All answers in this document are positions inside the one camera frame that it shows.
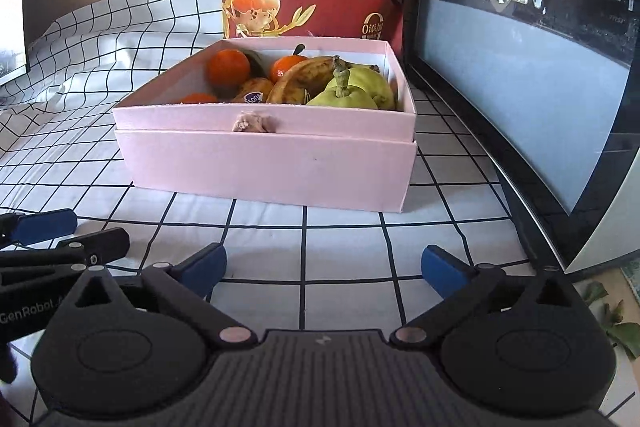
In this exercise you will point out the brown spotted banana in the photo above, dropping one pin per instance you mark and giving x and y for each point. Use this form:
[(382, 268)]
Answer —
[(305, 77)]

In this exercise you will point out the white black checked tablecloth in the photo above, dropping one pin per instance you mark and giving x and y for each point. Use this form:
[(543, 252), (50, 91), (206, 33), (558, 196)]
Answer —
[(350, 247)]

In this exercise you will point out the pink cardboard box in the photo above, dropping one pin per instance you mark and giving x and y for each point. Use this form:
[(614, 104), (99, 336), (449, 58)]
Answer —
[(260, 167)]

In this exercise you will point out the spotted banana with sticker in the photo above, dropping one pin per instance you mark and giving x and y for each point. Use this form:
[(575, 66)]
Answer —
[(252, 89)]

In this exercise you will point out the green plant leaves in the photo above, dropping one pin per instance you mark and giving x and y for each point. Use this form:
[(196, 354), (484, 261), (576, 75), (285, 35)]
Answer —
[(615, 317)]

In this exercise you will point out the yellow pear with long stem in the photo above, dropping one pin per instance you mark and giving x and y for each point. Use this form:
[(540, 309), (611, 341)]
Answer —
[(350, 97)]

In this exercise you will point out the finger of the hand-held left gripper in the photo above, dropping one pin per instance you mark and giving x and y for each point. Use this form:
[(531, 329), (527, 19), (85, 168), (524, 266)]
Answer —
[(100, 244), (45, 224)]

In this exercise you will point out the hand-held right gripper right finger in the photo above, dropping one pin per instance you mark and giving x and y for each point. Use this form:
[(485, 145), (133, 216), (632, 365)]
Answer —
[(442, 269)]

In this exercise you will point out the right black monitor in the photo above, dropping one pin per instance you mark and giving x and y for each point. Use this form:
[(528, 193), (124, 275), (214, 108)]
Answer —
[(500, 57)]

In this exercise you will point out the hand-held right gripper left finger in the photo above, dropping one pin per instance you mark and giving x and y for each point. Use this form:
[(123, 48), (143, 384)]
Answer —
[(205, 269)]

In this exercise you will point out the green pear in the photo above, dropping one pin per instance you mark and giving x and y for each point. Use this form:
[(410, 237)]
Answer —
[(382, 89)]

